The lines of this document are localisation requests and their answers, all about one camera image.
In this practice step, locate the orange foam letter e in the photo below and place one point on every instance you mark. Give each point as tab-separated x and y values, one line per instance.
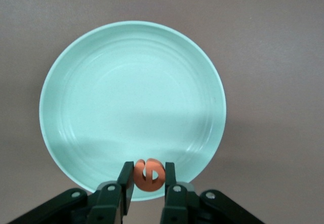
141	183

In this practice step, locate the green plate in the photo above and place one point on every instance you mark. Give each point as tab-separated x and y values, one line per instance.
131	95

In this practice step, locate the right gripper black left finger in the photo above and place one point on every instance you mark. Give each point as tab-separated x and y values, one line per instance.
106	203

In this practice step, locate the brown paper table cover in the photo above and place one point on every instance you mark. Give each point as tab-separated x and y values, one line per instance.
265	32

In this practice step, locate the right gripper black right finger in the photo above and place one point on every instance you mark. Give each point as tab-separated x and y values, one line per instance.
182	206

